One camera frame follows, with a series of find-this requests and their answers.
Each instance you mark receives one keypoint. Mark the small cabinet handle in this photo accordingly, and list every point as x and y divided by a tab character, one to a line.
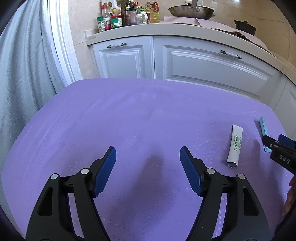
116	45

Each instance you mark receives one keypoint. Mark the drawer handle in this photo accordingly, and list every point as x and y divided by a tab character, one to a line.
230	54

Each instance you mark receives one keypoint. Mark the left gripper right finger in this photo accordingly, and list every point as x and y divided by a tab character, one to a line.
244	216

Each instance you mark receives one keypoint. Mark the light blue sachet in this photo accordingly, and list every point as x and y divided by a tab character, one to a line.
264	132

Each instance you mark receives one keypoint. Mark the white green lettered tube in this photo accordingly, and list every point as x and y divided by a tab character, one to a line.
235	146

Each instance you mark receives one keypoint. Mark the white spice rack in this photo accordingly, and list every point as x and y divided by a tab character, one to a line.
110	8

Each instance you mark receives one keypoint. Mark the light grey curtain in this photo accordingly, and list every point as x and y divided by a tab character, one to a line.
29	75

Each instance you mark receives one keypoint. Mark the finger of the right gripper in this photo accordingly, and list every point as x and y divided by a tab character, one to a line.
271	142
285	141

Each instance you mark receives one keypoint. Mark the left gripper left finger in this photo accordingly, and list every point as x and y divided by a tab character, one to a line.
51	218

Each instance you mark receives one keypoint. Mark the cooking oil bottle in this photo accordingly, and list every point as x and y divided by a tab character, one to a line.
152	8

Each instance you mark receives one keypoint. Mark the pink cloth on stove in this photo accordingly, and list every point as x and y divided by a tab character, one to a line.
217	26

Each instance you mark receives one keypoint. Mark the purple tablecloth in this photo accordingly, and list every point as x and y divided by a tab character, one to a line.
147	196

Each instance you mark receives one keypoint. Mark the person right hand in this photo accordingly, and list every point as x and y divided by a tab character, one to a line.
290	196

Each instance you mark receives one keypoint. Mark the black lidded pot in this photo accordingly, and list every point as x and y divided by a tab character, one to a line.
245	27

